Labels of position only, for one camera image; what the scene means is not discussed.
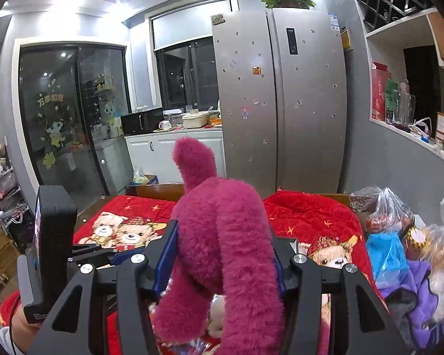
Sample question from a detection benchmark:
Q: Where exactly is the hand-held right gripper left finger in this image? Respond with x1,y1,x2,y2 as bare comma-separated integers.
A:
28,219,180,355

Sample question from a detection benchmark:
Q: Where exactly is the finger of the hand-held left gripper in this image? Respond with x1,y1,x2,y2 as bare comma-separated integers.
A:
71,243,115,257
96,252,134,269

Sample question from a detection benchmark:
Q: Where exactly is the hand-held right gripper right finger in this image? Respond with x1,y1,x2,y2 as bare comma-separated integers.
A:
270,227,409,355

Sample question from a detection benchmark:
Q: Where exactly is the pink plush toy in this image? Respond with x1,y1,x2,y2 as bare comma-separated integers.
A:
148,137,285,355

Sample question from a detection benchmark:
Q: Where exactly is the person's left hand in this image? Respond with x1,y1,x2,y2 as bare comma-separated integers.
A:
11,301,43,354

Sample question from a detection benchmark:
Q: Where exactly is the red printed blanket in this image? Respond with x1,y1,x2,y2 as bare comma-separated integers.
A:
0,190,389,355

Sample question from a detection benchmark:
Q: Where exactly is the metal storage rack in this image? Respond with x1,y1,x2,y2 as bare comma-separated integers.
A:
0,129,26,267

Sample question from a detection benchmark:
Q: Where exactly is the blue plastic bag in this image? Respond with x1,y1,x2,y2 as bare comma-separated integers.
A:
366,229,409,291

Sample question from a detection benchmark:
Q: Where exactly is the blue box with bags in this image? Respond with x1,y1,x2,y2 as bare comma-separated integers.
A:
128,168,159,187

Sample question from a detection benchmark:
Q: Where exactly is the grey cloth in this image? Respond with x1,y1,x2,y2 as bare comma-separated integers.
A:
385,288,419,348

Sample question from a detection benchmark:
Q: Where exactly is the clear plastic bag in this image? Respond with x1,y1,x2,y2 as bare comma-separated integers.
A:
350,187,417,237

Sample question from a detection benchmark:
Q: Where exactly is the glass sliding door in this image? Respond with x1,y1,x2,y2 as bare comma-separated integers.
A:
13,39,132,208

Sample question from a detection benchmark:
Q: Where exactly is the white kitchen cabinet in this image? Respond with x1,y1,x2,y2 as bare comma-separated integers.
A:
125,129,226,185

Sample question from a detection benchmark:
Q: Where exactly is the purple cloth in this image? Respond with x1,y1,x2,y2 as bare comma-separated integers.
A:
379,259,441,348

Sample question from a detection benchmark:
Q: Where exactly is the glass jar gold lid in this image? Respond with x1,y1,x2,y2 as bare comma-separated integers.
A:
407,225,430,263

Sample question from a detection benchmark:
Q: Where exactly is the black microwave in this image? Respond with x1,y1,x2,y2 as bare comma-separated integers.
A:
120,107,164,135

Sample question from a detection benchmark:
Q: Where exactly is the clear bag with bread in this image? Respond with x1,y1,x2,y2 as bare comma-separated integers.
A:
418,196,444,330

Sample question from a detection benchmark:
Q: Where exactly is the cream cooking pot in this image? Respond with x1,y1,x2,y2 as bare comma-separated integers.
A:
181,112,210,129

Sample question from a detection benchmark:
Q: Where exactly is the silver refrigerator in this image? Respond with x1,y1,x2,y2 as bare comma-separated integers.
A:
211,7,348,196

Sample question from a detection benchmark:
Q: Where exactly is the dark window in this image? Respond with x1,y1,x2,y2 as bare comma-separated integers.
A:
155,37,219,109

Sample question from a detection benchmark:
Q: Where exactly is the red gift box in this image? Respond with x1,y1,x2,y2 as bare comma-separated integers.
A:
371,62,391,122

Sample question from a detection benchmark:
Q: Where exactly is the green box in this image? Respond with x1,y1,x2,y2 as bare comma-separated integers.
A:
385,78,399,122

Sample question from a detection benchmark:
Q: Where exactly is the clear glass bottle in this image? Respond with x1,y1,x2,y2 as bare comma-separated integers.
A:
394,81,417,124

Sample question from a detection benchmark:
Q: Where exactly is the white roller blind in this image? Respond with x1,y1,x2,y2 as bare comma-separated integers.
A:
150,0,233,50

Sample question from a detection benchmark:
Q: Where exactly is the yellow hanging holder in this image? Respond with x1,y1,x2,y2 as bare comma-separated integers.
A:
340,28,354,51

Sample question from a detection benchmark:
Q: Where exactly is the black wine rack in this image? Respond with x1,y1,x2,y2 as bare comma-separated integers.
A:
357,0,435,32

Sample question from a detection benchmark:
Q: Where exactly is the white wall shelf unit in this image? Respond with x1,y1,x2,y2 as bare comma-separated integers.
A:
350,0,444,171

